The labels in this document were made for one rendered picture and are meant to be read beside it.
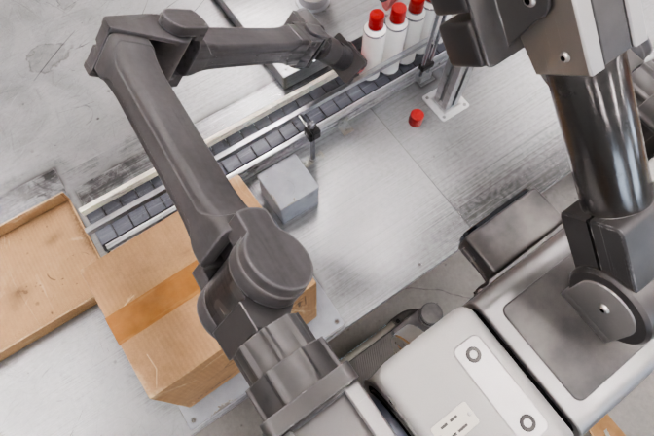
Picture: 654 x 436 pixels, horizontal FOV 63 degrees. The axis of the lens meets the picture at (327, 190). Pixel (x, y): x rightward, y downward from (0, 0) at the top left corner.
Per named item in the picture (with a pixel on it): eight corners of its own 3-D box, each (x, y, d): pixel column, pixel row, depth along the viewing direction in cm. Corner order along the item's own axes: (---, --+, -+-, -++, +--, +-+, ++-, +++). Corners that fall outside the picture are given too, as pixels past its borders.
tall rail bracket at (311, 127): (305, 138, 130) (303, 99, 115) (321, 161, 127) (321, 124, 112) (293, 145, 129) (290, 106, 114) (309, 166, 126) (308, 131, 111)
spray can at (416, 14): (404, 46, 136) (417, -17, 117) (418, 58, 134) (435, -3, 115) (389, 56, 134) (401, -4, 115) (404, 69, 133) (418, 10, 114)
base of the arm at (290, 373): (278, 442, 51) (269, 444, 40) (235, 370, 54) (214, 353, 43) (350, 386, 53) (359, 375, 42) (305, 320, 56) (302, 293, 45)
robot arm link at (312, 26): (289, 68, 106) (312, 33, 101) (258, 31, 110) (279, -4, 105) (325, 72, 115) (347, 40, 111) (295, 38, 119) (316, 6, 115)
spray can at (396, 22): (392, 55, 134) (404, -5, 116) (402, 71, 132) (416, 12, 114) (374, 62, 133) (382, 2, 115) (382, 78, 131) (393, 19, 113)
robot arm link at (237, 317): (237, 375, 49) (267, 345, 46) (183, 285, 52) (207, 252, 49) (301, 342, 56) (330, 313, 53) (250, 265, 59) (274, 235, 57)
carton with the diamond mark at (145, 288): (255, 227, 118) (237, 172, 93) (317, 316, 110) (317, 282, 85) (131, 307, 110) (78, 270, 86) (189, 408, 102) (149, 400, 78)
